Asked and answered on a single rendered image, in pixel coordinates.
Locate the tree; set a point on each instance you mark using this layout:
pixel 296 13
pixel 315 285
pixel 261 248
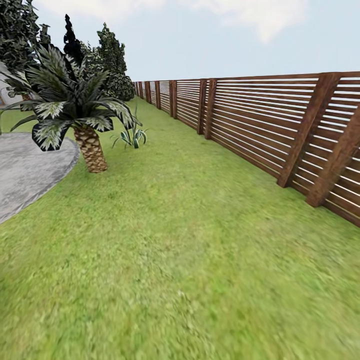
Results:
pixel 19 35
pixel 110 51
pixel 72 45
pixel 93 58

